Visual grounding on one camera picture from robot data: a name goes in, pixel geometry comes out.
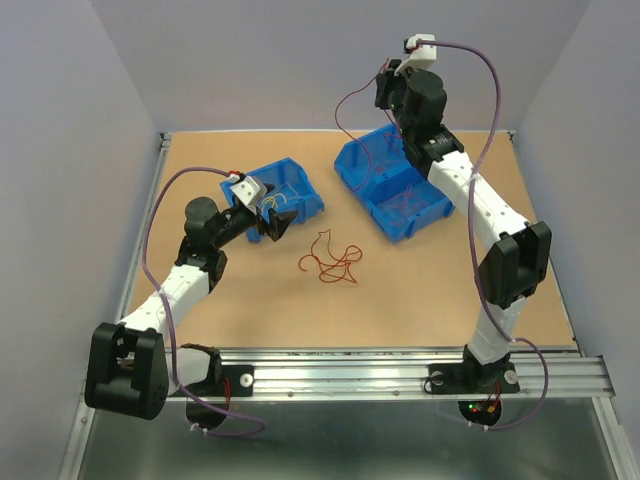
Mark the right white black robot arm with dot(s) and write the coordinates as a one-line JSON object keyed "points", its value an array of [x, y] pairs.
{"points": [[510, 254]]}

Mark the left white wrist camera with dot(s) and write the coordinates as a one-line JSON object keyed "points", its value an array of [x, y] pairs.
{"points": [[249, 191]]}

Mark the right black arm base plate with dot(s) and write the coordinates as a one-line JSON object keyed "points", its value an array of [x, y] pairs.
{"points": [[468, 379]]}

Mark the small blue plastic bin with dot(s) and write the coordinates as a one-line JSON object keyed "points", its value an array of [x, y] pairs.
{"points": [[288, 188]]}

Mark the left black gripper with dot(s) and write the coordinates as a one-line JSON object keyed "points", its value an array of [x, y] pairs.
{"points": [[278, 222]]}

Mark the large blue divided bin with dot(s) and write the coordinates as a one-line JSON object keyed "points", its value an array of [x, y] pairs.
{"points": [[392, 192]]}

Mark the aluminium extrusion rail frame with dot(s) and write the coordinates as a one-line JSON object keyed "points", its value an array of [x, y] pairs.
{"points": [[328, 338]]}

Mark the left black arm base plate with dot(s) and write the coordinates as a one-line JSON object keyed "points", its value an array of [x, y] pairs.
{"points": [[238, 377]]}

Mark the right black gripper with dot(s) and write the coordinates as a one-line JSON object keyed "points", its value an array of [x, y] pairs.
{"points": [[387, 79]]}

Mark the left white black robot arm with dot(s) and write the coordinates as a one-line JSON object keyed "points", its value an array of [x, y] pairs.
{"points": [[129, 372]]}

